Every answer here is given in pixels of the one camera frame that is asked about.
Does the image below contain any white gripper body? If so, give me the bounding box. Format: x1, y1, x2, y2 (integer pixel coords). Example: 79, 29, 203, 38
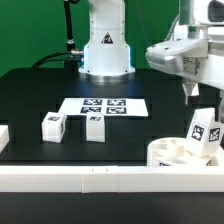
145, 39, 224, 90

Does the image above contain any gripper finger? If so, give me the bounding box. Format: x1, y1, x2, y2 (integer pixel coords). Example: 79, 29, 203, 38
182, 82, 201, 107
215, 99, 224, 124

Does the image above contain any white round stool seat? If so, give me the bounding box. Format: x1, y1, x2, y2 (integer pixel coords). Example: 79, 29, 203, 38
147, 137, 211, 167

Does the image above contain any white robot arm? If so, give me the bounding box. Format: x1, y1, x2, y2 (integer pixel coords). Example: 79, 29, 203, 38
79, 0, 224, 123

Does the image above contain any white marker sheet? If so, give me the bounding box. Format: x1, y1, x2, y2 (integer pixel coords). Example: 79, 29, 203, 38
59, 98, 148, 117

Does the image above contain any white U-shaped fence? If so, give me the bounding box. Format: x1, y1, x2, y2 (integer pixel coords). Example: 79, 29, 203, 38
0, 124, 224, 194

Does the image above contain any black cable bundle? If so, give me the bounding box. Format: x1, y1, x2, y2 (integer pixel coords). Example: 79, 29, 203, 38
32, 49, 86, 70

